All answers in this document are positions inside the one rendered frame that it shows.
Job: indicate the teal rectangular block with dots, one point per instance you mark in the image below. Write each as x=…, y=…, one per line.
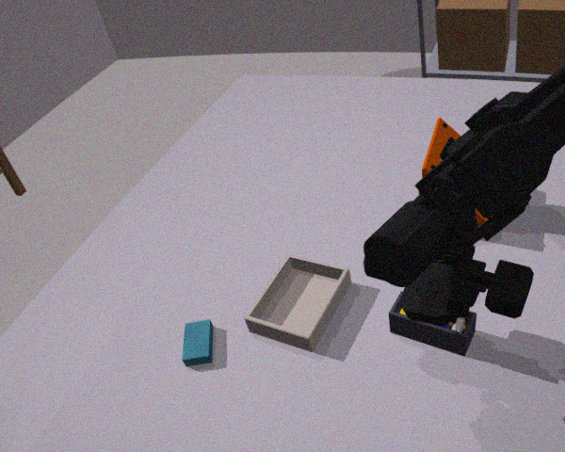
x=198, y=343

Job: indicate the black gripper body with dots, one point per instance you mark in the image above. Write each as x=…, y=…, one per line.
x=508, y=287

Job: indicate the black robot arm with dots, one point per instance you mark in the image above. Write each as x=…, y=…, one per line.
x=492, y=168

